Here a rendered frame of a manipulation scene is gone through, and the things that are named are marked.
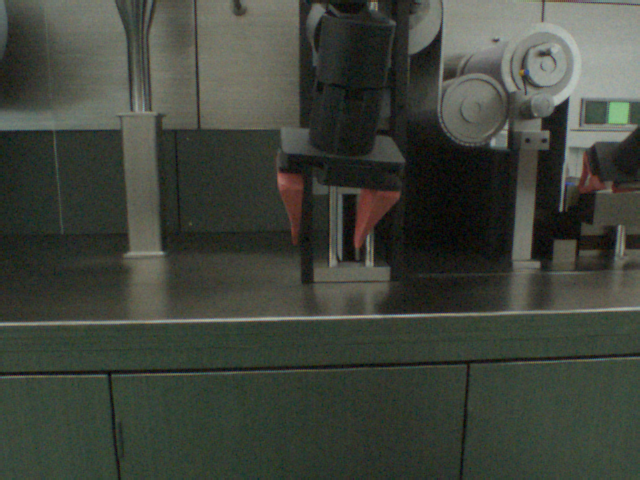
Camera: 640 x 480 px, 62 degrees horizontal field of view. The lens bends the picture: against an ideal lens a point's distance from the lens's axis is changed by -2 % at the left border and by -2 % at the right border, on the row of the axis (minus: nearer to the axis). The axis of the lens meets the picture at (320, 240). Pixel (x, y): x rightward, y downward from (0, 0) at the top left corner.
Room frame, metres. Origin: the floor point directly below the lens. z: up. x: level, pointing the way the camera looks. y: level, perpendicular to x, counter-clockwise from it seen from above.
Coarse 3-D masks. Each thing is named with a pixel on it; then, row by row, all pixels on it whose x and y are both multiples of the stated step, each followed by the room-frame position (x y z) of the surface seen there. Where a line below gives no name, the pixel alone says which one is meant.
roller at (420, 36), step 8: (432, 0) 0.98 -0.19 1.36; (440, 0) 0.98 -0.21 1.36; (432, 8) 0.98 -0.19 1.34; (440, 8) 0.98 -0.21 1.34; (432, 16) 0.98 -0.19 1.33; (440, 16) 0.98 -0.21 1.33; (424, 24) 0.98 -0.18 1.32; (432, 24) 0.98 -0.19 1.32; (440, 24) 0.98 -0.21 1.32; (416, 32) 0.98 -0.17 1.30; (424, 32) 0.98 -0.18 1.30; (432, 32) 0.98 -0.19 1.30; (416, 40) 0.98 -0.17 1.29; (424, 40) 0.98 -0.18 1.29; (408, 48) 0.98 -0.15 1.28; (416, 48) 0.98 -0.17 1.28; (408, 56) 1.05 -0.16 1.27
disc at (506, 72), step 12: (540, 24) 0.99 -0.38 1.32; (552, 24) 0.99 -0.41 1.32; (516, 36) 0.98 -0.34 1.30; (564, 36) 0.99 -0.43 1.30; (576, 48) 0.99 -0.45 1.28; (504, 60) 0.98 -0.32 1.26; (576, 60) 0.99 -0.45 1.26; (504, 72) 0.98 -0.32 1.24; (576, 72) 0.99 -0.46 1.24; (504, 84) 0.98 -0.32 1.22; (564, 96) 0.99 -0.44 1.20
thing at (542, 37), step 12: (528, 36) 0.98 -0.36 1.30; (540, 36) 0.98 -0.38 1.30; (552, 36) 0.98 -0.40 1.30; (516, 48) 0.98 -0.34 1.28; (528, 48) 0.98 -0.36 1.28; (564, 48) 0.98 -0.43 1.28; (516, 60) 0.98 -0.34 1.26; (516, 72) 0.98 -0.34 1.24; (516, 84) 0.98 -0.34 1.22; (528, 84) 0.98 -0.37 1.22; (564, 84) 0.98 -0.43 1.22; (552, 96) 0.98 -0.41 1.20
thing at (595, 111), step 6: (588, 102) 1.33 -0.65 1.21; (594, 102) 1.33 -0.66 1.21; (600, 102) 1.33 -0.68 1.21; (588, 108) 1.33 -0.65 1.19; (594, 108) 1.33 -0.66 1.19; (600, 108) 1.33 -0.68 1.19; (588, 114) 1.33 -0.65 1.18; (594, 114) 1.33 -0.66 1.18; (600, 114) 1.33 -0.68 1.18; (588, 120) 1.33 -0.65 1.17; (594, 120) 1.33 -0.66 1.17; (600, 120) 1.33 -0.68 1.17
